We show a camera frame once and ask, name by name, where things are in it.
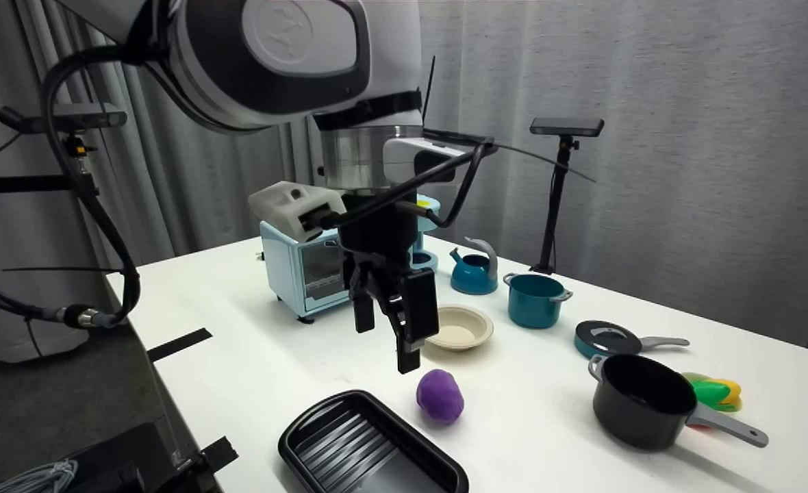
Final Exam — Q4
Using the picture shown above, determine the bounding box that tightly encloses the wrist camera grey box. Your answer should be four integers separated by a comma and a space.
247, 182, 345, 241

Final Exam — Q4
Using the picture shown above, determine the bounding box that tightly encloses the teal toy pot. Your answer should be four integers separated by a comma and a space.
503, 275, 571, 328

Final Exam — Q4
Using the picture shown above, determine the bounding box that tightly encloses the purple plushy ball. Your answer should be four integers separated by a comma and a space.
415, 371, 463, 424

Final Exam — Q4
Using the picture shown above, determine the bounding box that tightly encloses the left camera on mount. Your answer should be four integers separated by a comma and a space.
0, 104, 126, 135

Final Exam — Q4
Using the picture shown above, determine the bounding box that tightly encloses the green yellow plush toy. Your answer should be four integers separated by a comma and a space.
685, 374, 741, 412

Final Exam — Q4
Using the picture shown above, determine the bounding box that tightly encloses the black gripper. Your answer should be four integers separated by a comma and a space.
338, 189, 437, 374

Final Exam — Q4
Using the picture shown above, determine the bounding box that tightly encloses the cream bowl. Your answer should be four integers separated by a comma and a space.
430, 308, 493, 353

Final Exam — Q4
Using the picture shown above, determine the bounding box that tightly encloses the black camera on stand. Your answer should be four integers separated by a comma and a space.
527, 119, 604, 275

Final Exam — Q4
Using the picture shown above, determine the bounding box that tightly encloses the black saucepan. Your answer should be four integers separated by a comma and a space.
589, 353, 770, 452

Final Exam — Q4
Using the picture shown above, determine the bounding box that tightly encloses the small teal frying pan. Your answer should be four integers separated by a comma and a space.
575, 320, 688, 359

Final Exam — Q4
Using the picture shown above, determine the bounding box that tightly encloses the teal toy kettle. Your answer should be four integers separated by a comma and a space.
449, 239, 497, 297

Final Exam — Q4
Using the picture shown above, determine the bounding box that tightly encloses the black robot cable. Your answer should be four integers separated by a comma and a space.
0, 44, 144, 334

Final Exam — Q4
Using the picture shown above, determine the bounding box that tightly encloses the black baking tray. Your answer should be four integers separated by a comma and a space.
275, 389, 467, 493

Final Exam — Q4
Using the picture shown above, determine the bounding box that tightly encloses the light blue toy oven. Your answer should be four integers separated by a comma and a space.
258, 196, 441, 324

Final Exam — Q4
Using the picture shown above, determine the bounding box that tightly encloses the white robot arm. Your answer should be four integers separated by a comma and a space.
40, 0, 437, 374

